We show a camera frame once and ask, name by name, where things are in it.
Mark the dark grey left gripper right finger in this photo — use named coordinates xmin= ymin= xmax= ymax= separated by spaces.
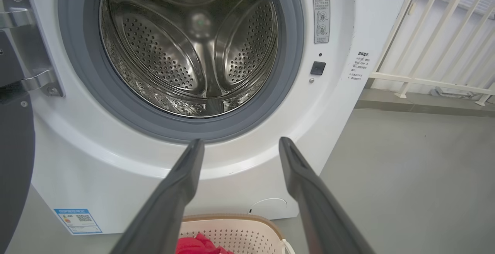
xmin=278 ymin=137 xmax=376 ymax=254

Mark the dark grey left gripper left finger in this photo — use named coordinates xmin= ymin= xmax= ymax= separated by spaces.
xmin=110 ymin=139 xmax=205 ymax=254

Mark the red garment with white stripe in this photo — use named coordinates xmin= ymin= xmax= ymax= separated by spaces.
xmin=176 ymin=234 xmax=234 ymax=254

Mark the washing machine door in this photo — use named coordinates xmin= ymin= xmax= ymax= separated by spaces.
xmin=0 ymin=30 xmax=36 ymax=243

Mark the cream laundry basket brown rim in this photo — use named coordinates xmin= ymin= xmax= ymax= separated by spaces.
xmin=179 ymin=214 xmax=296 ymax=254

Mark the white front-load washing machine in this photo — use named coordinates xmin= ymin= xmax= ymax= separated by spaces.
xmin=0 ymin=0 xmax=416 ymax=235

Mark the stainless steel washing machine drum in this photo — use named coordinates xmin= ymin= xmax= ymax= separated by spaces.
xmin=100 ymin=0 xmax=279 ymax=118

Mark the grey rubber door gasket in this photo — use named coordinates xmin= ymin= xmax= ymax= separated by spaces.
xmin=58 ymin=0 xmax=305 ymax=143

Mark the silver metal door hinge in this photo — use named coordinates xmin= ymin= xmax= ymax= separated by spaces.
xmin=0 ymin=0 xmax=64 ymax=97

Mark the round white filter cover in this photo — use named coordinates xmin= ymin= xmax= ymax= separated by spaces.
xmin=249 ymin=198 xmax=288 ymax=214

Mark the blue energy label sticker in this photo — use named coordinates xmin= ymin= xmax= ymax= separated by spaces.
xmin=53 ymin=208 xmax=103 ymax=235

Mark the grey concrete ledge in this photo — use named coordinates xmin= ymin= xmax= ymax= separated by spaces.
xmin=354 ymin=89 xmax=495 ymax=116

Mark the small caution text label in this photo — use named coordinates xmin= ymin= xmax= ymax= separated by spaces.
xmin=350 ymin=51 xmax=370 ymax=81

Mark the white metal railing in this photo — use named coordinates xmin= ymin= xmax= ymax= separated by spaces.
xmin=369 ymin=0 xmax=495 ymax=106

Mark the grey warning sticker red triangle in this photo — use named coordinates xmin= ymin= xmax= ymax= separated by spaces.
xmin=311 ymin=0 xmax=331 ymax=44

